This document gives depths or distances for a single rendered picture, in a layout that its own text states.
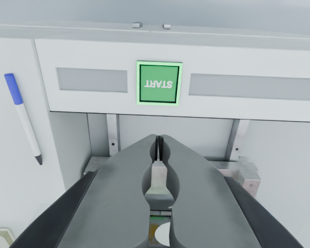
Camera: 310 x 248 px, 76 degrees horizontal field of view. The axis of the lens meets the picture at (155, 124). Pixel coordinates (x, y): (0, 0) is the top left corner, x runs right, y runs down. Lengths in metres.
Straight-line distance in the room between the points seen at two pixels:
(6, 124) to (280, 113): 0.38
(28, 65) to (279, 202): 0.65
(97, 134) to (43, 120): 0.18
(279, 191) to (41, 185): 0.56
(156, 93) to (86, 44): 0.10
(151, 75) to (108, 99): 0.07
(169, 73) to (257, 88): 0.12
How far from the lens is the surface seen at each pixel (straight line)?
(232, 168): 0.47
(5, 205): 0.47
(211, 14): 1.25
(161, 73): 0.25
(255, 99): 0.30
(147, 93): 0.26
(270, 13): 1.35
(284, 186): 0.65
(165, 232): 0.56
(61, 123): 0.35
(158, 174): 0.45
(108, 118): 0.41
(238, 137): 0.46
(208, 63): 0.26
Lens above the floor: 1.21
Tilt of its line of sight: 62 degrees down
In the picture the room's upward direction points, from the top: 179 degrees counter-clockwise
